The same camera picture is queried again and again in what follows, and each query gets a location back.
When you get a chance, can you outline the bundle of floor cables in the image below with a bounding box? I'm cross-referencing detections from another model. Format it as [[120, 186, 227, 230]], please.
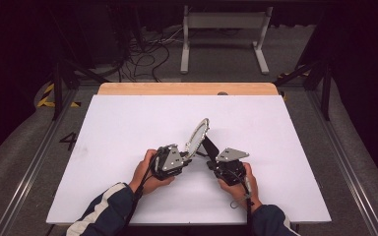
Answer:
[[116, 28, 185, 84]]

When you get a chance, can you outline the aluminium floor rail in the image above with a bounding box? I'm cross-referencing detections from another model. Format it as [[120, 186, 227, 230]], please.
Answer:
[[304, 88, 378, 236], [0, 88, 81, 236]]

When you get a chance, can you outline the black metal stand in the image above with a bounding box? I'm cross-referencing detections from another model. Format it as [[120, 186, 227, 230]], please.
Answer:
[[273, 59, 335, 122], [49, 57, 110, 122]]

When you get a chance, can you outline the hand-held gripper cable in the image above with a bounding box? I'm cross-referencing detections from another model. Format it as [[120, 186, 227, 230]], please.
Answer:
[[229, 170, 255, 236], [123, 147, 163, 230]]

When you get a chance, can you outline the white metal desk frame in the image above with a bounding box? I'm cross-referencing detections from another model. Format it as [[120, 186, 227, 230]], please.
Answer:
[[179, 4, 275, 76]]

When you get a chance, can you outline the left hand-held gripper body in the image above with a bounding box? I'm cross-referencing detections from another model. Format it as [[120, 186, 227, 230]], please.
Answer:
[[151, 144, 185, 182]]

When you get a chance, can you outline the person's left hand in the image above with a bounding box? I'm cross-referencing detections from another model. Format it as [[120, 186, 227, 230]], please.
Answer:
[[128, 148, 176, 197]]

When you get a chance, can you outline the left hand-held gripper cable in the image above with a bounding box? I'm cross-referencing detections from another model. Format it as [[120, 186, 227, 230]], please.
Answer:
[[123, 147, 163, 230]]

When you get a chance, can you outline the right hand-held gripper cable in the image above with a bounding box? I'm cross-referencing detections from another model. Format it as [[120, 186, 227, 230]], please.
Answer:
[[229, 170, 255, 236]]

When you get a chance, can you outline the oval silver-framed stand mirror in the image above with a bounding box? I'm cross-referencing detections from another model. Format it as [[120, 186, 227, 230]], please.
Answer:
[[184, 117, 221, 163]]

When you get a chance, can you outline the white table board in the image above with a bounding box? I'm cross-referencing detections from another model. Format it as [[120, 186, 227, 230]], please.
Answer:
[[45, 94, 333, 226]]

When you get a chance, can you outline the yellow black floor tape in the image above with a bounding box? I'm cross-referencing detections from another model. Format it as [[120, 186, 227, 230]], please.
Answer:
[[36, 83, 82, 109]]

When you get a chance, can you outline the person's right hand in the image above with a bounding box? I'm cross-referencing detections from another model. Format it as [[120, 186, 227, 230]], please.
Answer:
[[218, 161, 264, 214]]

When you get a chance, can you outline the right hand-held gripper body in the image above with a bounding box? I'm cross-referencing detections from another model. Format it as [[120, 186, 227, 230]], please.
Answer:
[[209, 147, 251, 187]]

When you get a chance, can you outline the wooden table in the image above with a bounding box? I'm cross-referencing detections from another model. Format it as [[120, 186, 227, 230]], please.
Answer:
[[96, 82, 280, 96]]

